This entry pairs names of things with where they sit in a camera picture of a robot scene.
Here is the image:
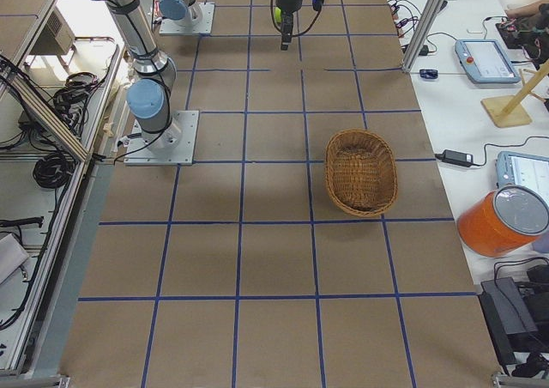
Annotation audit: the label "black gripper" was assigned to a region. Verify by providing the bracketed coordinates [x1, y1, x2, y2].
[275, 0, 303, 51]

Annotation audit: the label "green apple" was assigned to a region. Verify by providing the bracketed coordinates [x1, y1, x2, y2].
[274, 7, 281, 25]

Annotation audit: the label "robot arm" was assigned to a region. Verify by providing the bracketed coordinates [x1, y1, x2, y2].
[159, 0, 202, 27]
[100, 0, 324, 165]

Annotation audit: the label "wicker basket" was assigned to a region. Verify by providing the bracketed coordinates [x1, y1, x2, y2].
[324, 129, 398, 217]

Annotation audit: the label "small blue device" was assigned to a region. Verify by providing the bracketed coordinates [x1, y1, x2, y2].
[419, 69, 438, 80]

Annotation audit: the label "upper teach pendant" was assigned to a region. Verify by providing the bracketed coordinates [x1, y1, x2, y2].
[454, 39, 521, 84]

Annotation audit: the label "teach pendant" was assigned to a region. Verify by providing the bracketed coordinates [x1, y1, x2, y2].
[454, 39, 521, 84]
[496, 151, 548, 195]

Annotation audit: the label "black power adapter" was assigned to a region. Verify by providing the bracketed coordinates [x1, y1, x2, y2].
[435, 149, 474, 167]

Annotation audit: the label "wooden stand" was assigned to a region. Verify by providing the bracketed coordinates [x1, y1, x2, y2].
[480, 61, 548, 128]

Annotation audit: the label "lower teach pendant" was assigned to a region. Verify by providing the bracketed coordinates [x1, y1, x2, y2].
[496, 151, 548, 195]

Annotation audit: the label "orange bucket with lid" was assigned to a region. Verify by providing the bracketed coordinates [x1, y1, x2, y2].
[457, 185, 548, 258]

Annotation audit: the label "black laptop stand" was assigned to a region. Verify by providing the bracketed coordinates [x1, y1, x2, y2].
[479, 277, 548, 380]

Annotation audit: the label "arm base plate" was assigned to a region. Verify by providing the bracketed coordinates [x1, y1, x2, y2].
[123, 110, 199, 167]
[159, 0, 215, 36]

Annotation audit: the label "aluminium frame post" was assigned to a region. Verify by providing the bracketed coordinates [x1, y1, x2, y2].
[401, 0, 444, 73]

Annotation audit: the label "coiled black cables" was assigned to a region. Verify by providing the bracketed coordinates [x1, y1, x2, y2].
[33, 152, 69, 190]

